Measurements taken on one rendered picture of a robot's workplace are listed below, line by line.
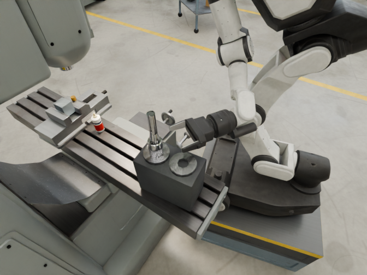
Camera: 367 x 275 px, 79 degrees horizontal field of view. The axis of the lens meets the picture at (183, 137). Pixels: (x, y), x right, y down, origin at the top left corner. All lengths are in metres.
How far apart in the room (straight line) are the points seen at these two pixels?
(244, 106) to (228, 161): 0.64
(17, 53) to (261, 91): 0.81
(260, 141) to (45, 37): 0.96
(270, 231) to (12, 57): 1.36
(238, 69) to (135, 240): 1.20
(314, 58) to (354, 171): 1.77
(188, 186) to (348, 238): 1.61
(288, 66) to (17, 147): 2.44
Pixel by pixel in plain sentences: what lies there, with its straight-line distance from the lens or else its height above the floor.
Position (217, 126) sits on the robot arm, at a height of 1.17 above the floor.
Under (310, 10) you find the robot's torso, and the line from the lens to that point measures 0.81.
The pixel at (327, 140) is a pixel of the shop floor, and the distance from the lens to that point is 2.66.
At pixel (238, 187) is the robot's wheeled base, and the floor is 0.57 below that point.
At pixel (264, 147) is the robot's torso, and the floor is 0.80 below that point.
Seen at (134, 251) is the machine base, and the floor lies 0.20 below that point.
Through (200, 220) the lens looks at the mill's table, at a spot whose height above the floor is 0.88.
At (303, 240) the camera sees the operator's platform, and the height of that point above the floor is 0.40.
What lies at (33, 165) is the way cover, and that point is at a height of 0.89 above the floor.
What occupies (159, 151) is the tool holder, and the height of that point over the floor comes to 1.13.
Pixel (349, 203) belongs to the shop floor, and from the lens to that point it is 2.30.
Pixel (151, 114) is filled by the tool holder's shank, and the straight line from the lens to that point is 0.63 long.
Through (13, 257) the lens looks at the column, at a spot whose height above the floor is 0.98.
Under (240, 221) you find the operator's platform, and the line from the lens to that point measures 1.43.
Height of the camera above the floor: 1.70
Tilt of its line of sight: 49 degrees down
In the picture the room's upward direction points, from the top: straight up
